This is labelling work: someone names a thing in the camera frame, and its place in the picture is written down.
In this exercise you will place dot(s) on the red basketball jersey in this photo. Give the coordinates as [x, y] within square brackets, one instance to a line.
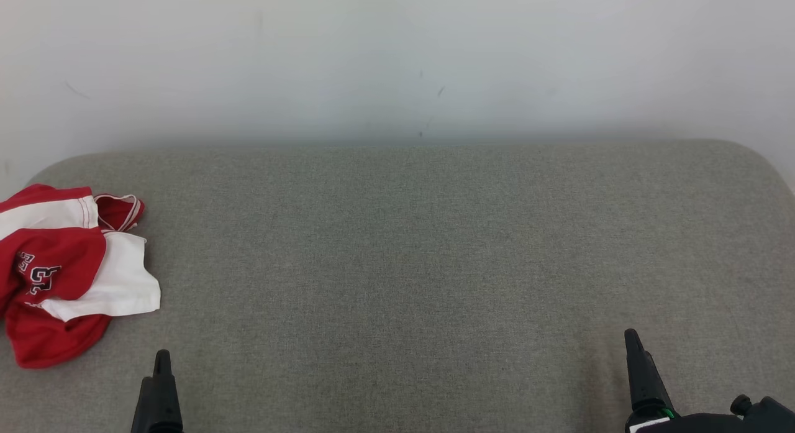
[118, 278]

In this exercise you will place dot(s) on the grey fabric sofa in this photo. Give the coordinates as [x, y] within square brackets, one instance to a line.
[435, 265]

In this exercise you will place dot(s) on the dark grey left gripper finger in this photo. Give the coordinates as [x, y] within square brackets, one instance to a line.
[143, 414]
[164, 402]

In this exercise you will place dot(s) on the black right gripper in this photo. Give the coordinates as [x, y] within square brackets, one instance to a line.
[714, 423]

